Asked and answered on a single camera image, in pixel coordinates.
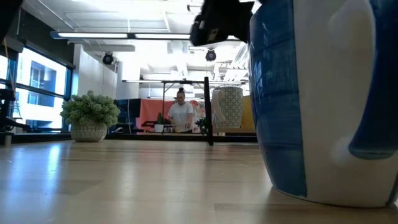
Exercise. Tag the wooden shelf board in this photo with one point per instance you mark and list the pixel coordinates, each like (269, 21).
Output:
(233, 130)

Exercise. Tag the black aluminium rig frame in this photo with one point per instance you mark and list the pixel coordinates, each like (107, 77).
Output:
(155, 137)

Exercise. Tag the teal flower patterned mug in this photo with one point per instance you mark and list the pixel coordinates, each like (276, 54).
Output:
(230, 107)

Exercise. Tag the long ceiling light bar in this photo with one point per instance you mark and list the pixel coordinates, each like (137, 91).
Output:
(130, 35)

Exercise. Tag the large window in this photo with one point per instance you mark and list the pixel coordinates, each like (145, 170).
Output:
(43, 84)

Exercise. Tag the person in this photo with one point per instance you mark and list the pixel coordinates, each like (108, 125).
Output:
(181, 113)

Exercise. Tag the small flowering plant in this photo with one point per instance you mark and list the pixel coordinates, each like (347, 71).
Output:
(202, 124)

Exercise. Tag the blue mug white band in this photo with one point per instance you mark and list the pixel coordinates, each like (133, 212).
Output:
(273, 109)

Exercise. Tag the yellow mug brown rim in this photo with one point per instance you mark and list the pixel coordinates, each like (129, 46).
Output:
(248, 115)

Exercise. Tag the small white pot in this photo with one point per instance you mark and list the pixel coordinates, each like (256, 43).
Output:
(159, 127)

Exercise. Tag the dark blue partition panel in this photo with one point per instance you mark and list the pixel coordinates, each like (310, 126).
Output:
(127, 109)

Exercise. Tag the black round ceiling fixture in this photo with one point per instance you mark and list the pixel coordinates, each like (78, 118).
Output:
(211, 55)
(108, 58)

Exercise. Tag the red partition panel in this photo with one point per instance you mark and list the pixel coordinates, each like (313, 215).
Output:
(152, 110)

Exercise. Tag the thin black shelf rack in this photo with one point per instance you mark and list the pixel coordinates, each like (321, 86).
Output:
(209, 112)

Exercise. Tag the green potted plant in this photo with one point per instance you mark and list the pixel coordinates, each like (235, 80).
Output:
(90, 112)

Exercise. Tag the black metal workstation frame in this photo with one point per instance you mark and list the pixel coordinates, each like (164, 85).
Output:
(163, 93)

